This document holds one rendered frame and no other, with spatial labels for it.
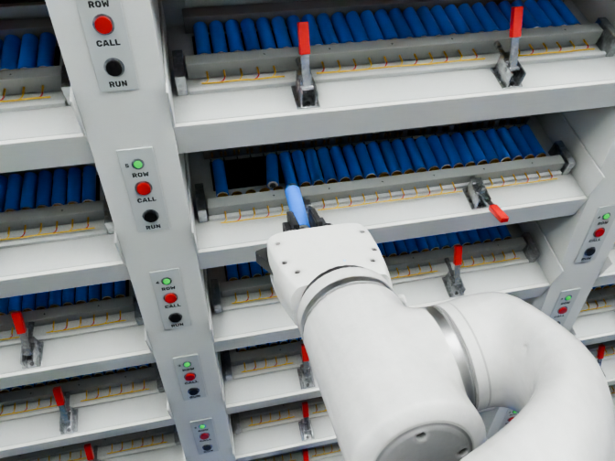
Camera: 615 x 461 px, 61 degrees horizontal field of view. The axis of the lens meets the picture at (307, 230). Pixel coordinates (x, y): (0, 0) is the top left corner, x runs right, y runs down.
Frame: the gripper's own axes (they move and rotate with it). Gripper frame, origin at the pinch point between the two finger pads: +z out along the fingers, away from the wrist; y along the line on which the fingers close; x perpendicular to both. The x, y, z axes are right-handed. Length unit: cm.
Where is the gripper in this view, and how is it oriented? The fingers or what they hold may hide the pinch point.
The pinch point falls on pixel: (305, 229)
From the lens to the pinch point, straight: 57.2
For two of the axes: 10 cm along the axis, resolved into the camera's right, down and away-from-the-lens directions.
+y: -9.7, 1.4, -1.8
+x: 0.4, 9.0, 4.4
